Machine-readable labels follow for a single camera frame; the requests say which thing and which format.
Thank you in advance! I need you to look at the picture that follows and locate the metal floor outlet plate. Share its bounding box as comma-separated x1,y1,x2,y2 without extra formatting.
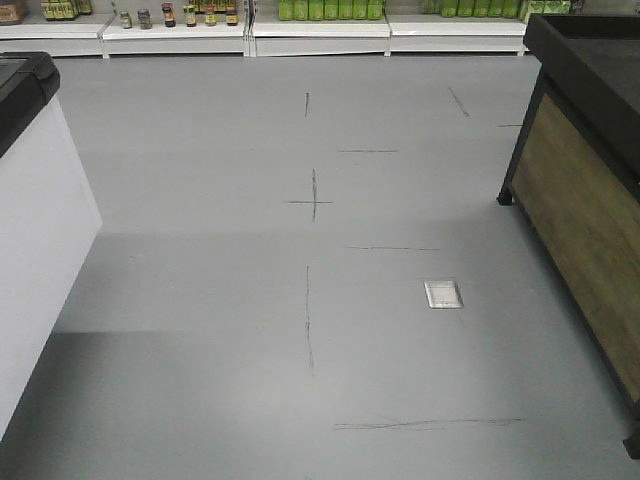
424,280,464,309

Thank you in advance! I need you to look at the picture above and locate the black wooden produce display stand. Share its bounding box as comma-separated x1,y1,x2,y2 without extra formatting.
496,13,640,460

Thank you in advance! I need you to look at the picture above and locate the white chest freezer black lid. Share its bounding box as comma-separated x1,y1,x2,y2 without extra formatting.
1,51,102,430

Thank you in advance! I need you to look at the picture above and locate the white store shelving unit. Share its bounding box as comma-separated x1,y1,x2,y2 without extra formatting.
0,0,571,60

